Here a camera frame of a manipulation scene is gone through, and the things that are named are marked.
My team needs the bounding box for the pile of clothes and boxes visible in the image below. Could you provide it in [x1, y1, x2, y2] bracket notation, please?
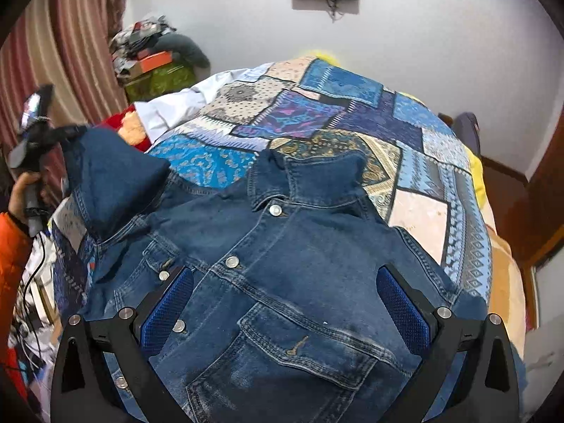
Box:
[110, 16, 210, 81]

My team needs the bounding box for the red plush toy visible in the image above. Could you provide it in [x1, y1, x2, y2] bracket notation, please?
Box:
[98, 104, 151, 152]

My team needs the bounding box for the white shirt on bed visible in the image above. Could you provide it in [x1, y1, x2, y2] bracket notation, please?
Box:
[133, 69, 247, 143]

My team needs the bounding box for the blue denim jacket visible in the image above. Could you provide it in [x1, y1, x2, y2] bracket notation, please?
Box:
[61, 126, 528, 423]

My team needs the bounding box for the person's left hand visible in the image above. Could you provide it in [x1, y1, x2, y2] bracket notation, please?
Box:
[8, 172, 42, 225]

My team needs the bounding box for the brown wooden wardrobe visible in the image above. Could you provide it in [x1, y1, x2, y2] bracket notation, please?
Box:
[504, 115, 564, 268]

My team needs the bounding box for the blue patchwork bedspread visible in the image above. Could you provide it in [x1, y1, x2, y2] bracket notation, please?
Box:
[53, 57, 491, 329]

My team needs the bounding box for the red striped curtain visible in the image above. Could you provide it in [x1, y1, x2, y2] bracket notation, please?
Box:
[0, 0, 131, 186]

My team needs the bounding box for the grey bag by bed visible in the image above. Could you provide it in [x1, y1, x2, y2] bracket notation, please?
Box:
[451, 112, 482, 158]

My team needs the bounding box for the green patterned bag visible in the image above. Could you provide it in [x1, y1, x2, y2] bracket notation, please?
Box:
[123, 62, 197, 103]

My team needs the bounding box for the orange shoe box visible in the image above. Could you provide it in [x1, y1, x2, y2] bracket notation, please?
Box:
[130, 51, 173, 76]

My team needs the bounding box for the beige bed sheet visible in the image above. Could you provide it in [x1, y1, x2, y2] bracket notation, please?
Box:
[481, 202, 527, 358]

